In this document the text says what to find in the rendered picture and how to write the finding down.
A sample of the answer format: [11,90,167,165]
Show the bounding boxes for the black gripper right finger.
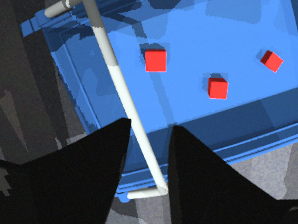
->
[168,125,298,224]

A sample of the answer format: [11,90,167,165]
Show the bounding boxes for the small red block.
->
[208,77,229,99]
[146,48,166,72]
[259,49,282,73]

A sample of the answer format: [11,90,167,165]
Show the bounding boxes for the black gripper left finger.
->
[0,117,132,224]

